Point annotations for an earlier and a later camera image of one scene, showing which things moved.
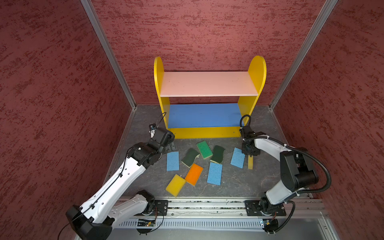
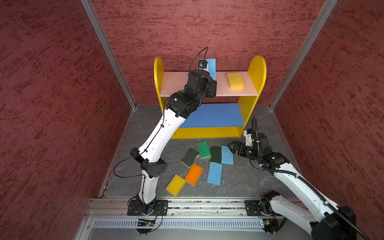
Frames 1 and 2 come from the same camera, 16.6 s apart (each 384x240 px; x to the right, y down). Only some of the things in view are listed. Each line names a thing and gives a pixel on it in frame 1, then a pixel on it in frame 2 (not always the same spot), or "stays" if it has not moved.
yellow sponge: x=250 y=162 → x=235 y=81
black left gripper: x=170 y=145 → x=212 y=87
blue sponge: x=238 y=158 → x=227 y=156
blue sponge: x=173 y=161 → x=212 y=68
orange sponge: x=193 y=174 stays
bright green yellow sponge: x=204 y=150 stays
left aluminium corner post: x=99 y=30 stays
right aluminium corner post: x=303 y=51 stays
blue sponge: x=214 y=173 stays
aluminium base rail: x=204 y=207 stays
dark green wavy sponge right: x=218 y=154 stays
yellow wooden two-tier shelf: x=209 y=120 stays
